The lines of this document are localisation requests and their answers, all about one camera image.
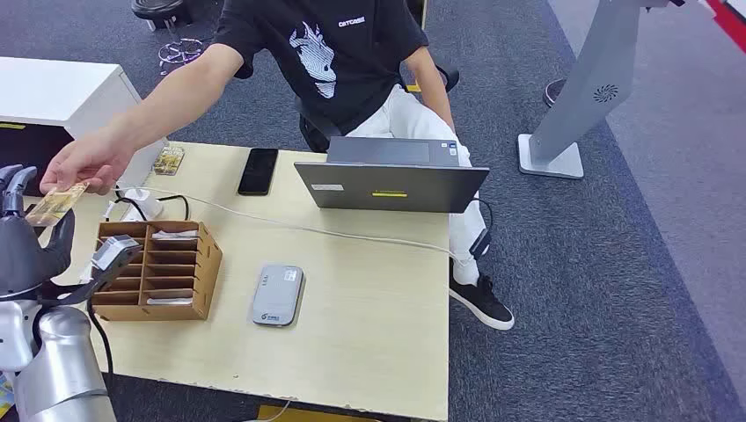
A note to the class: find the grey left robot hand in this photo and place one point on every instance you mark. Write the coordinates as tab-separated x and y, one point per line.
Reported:
23	256

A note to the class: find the person's right hand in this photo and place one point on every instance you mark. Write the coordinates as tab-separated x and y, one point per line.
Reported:
87	160

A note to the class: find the yellow ID card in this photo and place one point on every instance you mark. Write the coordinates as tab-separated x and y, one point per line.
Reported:
55	205

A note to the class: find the person's left forearm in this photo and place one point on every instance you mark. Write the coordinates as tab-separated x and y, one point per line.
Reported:
434	93

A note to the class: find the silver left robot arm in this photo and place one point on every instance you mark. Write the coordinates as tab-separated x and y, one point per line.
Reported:
64	361

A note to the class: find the person's right forearm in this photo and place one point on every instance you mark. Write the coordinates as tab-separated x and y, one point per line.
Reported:
175	99

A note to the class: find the yellow printed card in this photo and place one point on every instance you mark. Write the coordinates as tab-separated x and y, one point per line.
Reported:
168	161

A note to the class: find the white room key card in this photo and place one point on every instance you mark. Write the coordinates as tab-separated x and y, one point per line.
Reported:
169	301
175	235

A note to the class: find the wooden card organizer box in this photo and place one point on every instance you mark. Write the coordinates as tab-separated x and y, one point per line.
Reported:
204	262

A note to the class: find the grey card reader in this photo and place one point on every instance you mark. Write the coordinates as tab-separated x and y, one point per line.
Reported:
277	297

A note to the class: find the seated person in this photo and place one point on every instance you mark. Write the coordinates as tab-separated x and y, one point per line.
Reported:
349	58

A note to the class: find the white power adapter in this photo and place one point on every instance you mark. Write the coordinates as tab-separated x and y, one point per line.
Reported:
143	204

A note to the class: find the white cabinet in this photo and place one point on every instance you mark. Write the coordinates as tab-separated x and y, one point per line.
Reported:
58	87

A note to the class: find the colourful patterned sheet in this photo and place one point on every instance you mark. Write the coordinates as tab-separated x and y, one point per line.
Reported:
4	396

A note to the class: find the black smartphone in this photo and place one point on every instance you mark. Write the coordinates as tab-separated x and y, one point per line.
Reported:
258	172

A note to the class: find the grey laptop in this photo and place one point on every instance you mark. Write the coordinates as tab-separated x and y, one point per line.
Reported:
396	186

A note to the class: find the small yellow floor tape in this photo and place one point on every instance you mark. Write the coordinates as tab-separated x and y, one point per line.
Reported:
414	88

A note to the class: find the small black adapter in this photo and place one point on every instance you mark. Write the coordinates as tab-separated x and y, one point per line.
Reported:
479	244

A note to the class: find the black round base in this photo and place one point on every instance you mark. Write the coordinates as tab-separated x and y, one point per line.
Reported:
553	92

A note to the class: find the grey kiosk stand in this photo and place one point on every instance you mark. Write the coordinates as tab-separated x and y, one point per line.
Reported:
594	70

